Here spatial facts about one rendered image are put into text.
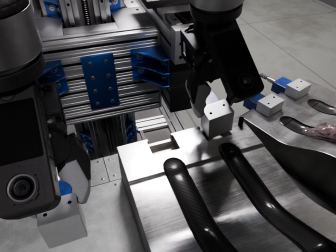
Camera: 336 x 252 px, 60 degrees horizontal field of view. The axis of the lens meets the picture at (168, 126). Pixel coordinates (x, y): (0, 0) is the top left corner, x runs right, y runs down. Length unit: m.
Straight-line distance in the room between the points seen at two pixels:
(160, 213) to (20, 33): 0.31
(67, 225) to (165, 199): 0.16
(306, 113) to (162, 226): 0.44
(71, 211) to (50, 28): 0.62
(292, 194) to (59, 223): 0.35
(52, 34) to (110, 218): 0.52
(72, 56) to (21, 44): 0.57
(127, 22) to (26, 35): 0.65
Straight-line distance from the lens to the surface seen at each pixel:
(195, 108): 0.51
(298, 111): 0.74
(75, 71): 0.85
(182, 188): 0.49
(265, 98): 0.71
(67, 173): 0.35
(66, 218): 0.39
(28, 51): 0.26
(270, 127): 0.67
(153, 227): 0.45
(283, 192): 0.52
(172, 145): 0.58
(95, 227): 0.56
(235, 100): 0.41
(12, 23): 0.25
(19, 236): 0.59
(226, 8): 0.40
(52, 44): 0.81
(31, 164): 0.26
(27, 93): 0.28
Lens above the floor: 1.27
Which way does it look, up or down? 41 degrees down
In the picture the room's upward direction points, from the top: straight up
